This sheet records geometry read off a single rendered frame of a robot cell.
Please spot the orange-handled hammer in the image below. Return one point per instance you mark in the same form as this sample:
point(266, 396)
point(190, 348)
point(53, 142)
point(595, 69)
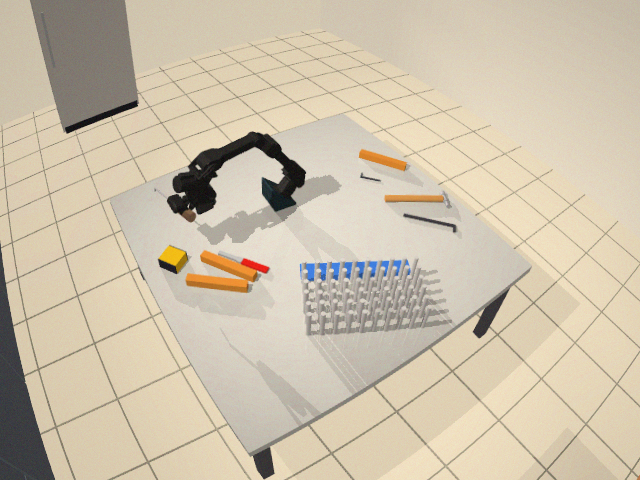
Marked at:
point(416, 198)

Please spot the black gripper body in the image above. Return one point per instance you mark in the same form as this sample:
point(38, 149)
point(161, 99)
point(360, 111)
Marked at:
point(178, 204)

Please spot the orange flat bar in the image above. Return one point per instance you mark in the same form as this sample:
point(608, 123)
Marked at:
point(201, 281)
point(384, 160)
point(228, 266)

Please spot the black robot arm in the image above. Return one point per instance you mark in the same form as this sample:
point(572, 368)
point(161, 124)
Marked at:
point(210, 160)

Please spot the blue flat strip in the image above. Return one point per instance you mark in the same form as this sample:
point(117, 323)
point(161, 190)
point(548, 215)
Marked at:
point(348, 266)

